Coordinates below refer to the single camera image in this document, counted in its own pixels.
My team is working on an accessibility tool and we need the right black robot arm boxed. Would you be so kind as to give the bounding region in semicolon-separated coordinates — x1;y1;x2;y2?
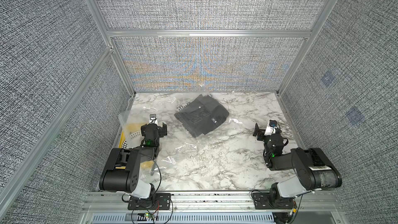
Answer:
253;120;343;200

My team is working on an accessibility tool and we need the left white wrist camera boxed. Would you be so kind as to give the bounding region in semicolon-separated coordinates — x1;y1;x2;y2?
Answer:
149;114;158;125

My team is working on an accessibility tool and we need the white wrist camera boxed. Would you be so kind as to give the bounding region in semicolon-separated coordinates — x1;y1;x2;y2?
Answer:
265;120;281;135
149;114;158;125

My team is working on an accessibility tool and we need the clear plastic vacuum bag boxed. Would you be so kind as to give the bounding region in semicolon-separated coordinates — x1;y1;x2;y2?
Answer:
118;92;255;179

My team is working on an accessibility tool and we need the white slotted cable duct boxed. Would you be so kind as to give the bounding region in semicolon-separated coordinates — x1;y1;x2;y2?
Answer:
88;212;276;224

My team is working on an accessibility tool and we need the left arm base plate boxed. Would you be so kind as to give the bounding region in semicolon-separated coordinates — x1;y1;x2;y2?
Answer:
127;193;172;211

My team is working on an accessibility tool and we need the aluminium front rail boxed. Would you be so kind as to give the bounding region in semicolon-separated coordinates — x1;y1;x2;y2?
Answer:
83;191;342;213

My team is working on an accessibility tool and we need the yellow plastic tray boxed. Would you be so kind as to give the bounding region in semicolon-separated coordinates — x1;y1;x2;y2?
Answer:
118;122;155;170

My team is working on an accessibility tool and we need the white patterned plate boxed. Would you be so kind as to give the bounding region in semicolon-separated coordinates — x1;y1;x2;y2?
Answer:
120;131;143;149

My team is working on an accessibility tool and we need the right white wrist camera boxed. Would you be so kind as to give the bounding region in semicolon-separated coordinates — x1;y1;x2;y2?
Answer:
265;120;281;135

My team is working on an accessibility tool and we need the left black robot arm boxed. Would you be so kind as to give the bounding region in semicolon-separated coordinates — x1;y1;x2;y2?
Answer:
99;122;167;200

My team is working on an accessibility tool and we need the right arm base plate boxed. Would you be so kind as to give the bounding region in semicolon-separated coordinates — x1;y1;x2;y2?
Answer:
251;191;295;210

